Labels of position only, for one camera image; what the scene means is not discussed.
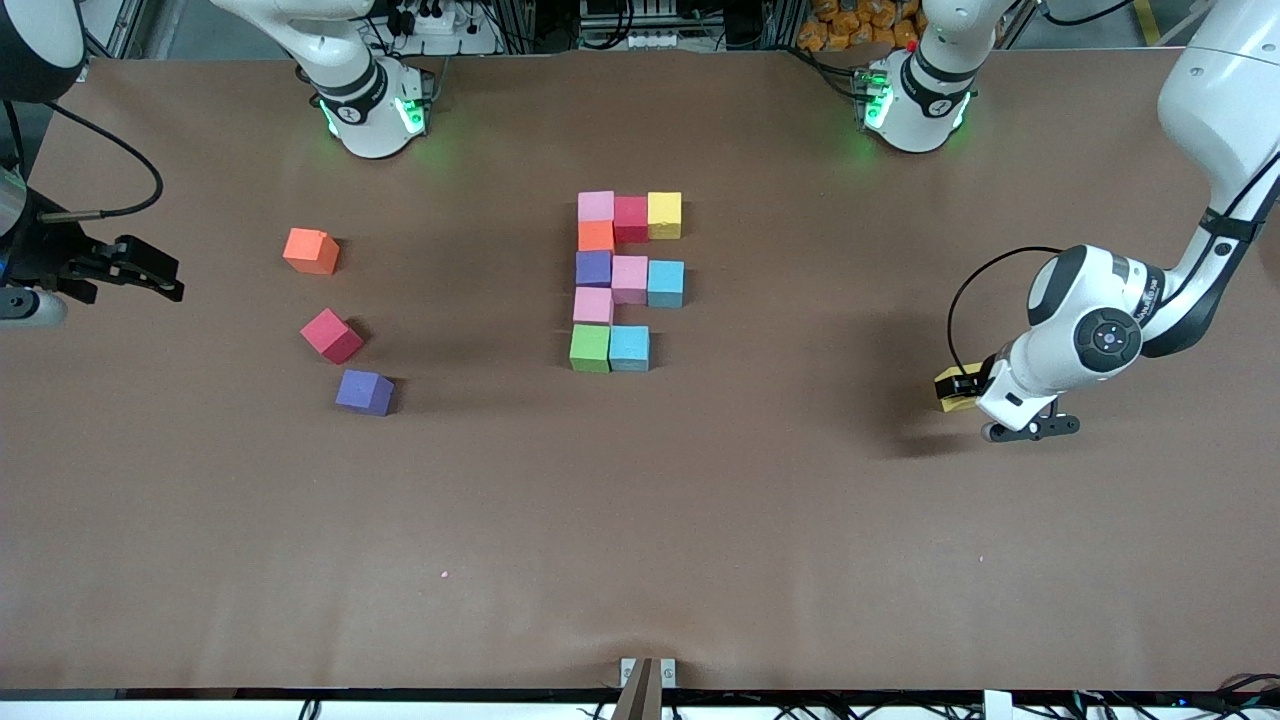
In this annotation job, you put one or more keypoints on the grey electronics box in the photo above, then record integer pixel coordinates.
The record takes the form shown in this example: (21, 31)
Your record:
(630, 38)

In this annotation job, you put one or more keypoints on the pink foam cube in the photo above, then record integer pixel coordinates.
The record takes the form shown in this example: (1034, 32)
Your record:
(593, 305)
(596, 205)
(631, 280)

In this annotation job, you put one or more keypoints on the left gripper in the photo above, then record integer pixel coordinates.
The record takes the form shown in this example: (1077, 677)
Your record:
(975, 380)

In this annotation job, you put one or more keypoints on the red foam cube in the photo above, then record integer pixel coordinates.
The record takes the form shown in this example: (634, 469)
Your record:
(630, 218)
(331, 336)

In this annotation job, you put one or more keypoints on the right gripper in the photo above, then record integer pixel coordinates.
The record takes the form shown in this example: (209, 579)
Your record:
(50, 253)

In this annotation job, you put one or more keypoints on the white table frame rail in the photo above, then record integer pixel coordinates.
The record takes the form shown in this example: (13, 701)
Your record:
(200, 712)

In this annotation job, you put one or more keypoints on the blue foam cube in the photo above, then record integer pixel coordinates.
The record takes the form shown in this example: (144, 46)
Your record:
(666, 284)
(630, 348)

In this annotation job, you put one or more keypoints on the orange foam cube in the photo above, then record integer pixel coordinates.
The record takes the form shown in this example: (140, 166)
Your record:
(596, 236)
(311, 252)

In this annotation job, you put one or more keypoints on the green foam cube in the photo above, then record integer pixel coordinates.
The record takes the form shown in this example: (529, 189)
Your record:
(590, 348)

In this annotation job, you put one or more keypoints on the bag of orange items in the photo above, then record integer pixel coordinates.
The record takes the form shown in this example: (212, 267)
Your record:
(850, 25)

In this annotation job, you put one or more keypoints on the aluminium frame profile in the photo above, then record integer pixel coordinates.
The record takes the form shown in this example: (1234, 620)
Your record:
(1215, 58)
(105, 40)

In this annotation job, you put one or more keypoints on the yellow foam cube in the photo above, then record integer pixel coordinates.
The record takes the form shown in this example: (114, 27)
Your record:
(665, 215)
(948, 392)

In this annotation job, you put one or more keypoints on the purple foam cube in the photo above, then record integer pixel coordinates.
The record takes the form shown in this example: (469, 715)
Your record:
(365, 392)
(594, 268)

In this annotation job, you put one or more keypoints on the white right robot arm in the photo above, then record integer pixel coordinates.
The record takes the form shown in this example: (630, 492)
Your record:
(350, 90)

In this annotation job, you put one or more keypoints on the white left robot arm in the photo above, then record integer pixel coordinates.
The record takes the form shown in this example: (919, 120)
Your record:
(1220, 100)

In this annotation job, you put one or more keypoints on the white power strip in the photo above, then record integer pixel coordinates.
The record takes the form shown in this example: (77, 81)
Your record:
(435, 20)

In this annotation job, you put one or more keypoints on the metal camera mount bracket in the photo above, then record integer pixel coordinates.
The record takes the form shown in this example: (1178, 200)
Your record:
(648, 680)

